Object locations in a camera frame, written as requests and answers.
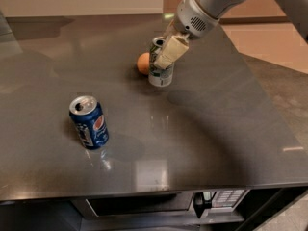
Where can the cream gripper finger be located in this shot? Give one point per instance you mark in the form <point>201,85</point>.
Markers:
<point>170,30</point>
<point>174,48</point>

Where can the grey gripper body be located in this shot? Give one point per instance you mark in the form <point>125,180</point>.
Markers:
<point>192,19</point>

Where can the silver green 7up can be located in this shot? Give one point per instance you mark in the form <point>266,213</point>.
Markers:
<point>158,77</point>

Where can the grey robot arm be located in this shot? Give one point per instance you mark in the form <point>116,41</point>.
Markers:
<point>272,30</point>

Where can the blue pepsi can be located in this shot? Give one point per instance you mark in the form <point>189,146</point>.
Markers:
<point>88,118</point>

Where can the orange fruit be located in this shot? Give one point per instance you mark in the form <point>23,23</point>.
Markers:
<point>143,63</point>

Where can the black microwave oven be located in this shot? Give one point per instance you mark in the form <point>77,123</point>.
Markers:
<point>190,207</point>

